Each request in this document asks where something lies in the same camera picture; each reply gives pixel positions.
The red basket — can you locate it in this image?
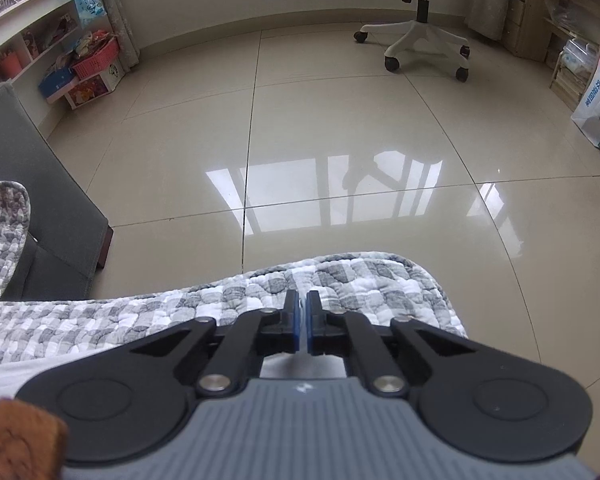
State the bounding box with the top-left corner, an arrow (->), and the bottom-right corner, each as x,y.
70,37 -> 121,80

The white garment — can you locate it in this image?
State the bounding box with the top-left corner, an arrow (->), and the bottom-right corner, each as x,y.
0,347 -> 346,453

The blue box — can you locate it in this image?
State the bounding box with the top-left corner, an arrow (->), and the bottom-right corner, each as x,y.
37,67 -> 77,99

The clear plastic box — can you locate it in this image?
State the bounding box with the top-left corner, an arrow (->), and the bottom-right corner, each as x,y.
562,37 -> 600,73

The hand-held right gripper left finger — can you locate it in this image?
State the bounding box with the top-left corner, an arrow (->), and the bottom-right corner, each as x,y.
127,289 -> 302,395

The blue printed bag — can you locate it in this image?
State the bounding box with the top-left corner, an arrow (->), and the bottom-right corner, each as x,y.
70,0 -> 106,28

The white paper bag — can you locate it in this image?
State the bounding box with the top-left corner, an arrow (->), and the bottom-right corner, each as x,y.
570,45 -> 600,153

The grey curtain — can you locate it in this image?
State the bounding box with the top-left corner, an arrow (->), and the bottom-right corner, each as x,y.
462,0 -> 518,43
97,0 -> 141,68

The grey checked quilt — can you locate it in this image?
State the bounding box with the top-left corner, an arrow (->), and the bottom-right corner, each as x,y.
0,180 -> 468,376

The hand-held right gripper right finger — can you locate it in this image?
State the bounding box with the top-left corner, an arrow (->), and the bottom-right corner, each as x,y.
306,290 -> 469,395

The brown fuzzy block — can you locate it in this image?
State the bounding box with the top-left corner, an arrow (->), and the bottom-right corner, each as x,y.
0,395 -> 70,480

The white office chair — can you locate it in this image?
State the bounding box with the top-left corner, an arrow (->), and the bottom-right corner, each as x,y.
347,0 -> 493,83

